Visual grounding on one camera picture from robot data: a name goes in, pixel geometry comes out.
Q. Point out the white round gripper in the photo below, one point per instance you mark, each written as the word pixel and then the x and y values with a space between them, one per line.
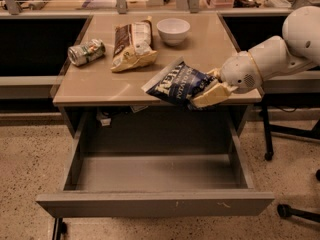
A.
pixel 238 72

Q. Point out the blue chip bag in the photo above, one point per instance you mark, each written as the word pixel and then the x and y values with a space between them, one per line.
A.
pixel 178 83

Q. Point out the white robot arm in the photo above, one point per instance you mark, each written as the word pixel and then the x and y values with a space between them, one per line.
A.
pixel 297 50

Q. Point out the brown and white snack bag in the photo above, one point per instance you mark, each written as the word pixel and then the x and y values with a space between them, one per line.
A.
pixel 133 46

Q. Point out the grey cabinet with tan top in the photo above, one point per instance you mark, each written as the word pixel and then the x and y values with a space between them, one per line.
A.
pixel 208 45

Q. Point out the white tag under cabinet top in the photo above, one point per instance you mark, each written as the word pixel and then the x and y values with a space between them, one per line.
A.
pixel 103 118

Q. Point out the grey open top drawer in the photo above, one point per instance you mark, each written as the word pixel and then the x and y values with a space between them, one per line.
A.
pixel 157 164

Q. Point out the white bowl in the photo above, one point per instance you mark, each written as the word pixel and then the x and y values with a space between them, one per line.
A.
pixel 173 31

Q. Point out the black stand leg with caster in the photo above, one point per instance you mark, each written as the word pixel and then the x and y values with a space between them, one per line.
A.
pixel 290 100

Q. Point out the crushed green soda can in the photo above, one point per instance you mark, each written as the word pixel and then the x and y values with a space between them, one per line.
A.
pixel 85 53

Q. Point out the black chair base leg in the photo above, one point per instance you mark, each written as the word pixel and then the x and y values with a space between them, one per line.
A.
pixel 286 211

